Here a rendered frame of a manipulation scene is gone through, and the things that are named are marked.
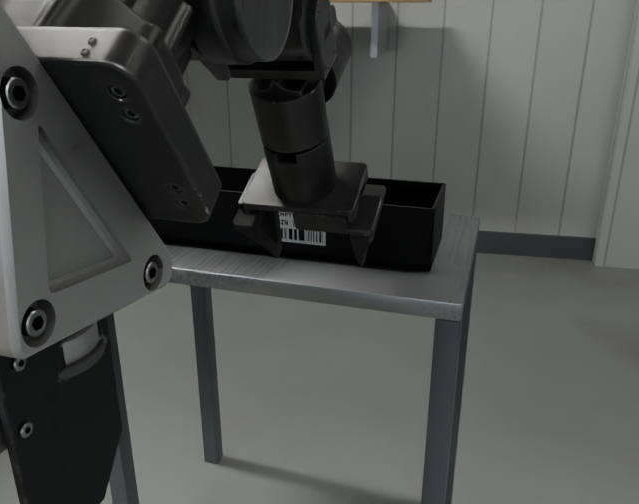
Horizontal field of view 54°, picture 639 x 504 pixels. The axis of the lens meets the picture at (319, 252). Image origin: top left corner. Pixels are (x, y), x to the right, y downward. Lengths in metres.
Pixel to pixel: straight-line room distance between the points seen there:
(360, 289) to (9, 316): 0.82
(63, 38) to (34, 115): 0.03
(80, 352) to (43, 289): 0.22
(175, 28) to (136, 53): 0.07
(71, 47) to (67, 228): 0.06
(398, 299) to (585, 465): 1.16
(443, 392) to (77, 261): 0.87
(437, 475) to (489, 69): 2.39
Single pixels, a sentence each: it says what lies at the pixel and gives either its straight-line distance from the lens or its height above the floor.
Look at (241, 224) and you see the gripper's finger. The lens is 0.57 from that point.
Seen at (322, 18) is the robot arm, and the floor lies 1.22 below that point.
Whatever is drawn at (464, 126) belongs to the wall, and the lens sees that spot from 3.26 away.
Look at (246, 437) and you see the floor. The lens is 1.99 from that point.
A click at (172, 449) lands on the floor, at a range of 1.99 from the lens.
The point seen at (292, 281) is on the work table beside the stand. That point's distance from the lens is 1.03.
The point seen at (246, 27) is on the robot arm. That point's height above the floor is 1.21.
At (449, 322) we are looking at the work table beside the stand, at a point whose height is 0.77.
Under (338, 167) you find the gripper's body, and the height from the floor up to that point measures 1.09.
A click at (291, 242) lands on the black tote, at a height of 0.83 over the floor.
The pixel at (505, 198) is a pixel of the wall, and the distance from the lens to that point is 3.36.
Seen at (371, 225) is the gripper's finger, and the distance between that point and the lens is 0.54.
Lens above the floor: 1.22
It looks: 22 degrees down
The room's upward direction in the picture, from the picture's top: straight up
